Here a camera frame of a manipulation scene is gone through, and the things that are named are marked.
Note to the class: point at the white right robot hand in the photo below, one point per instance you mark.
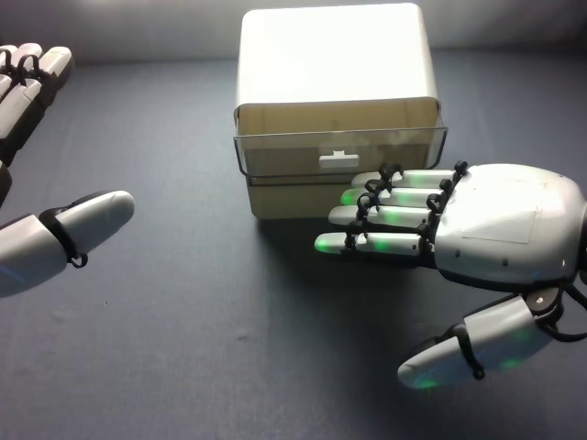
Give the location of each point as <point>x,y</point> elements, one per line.
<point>495,220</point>

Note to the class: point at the clear plastic drawer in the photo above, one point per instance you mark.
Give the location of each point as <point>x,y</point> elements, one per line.
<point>284,153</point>

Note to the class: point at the grey table cloth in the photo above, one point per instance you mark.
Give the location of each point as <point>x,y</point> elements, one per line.
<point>183,321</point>

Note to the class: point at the white drawer cabinet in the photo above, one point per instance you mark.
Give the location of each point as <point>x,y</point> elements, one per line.
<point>330,59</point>

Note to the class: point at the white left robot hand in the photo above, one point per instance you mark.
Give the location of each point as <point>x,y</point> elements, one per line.
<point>23,247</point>

